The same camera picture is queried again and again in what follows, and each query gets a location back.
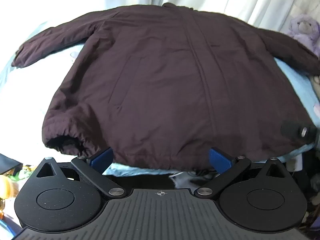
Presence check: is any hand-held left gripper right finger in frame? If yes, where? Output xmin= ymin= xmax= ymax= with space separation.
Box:
xmin=196 ymin=147 xmax=288 ymax=198

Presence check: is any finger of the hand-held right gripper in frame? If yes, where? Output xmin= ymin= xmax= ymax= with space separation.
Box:
xmin=280 ymin=120 xmax=318 ymax=146

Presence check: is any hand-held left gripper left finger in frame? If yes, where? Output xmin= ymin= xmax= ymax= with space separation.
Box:
xmin=36 ymin=147 xmax=126 ymax=198

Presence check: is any dark brown jacket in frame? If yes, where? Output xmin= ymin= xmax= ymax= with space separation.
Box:
xmin=11 ymin=2 xmax=320 ymax=172

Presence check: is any white power adapter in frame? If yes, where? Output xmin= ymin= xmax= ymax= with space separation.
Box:
xmin=286 ymin=154 xmax=304 ymax=172

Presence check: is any printed floral cloth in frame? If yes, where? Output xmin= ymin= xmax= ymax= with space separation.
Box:
xmin=309 ymin=74 xmax=320 ymax=123

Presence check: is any black box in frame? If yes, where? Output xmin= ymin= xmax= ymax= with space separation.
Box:
xmin=0 ymin=153 xmax=23 ymax=175

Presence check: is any light blue bed sheet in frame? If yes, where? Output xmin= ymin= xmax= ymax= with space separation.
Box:
xmin=0 ymin=21 xmax=320 ymax=177

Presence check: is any yellow soft object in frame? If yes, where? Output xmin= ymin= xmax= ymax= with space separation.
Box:
xmin=0 ymin=174 xmax=19 ymax=199

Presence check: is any purple plush toy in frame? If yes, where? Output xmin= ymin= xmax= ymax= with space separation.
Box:
xmin=286 ymin=14 xmax=320 ymax=55

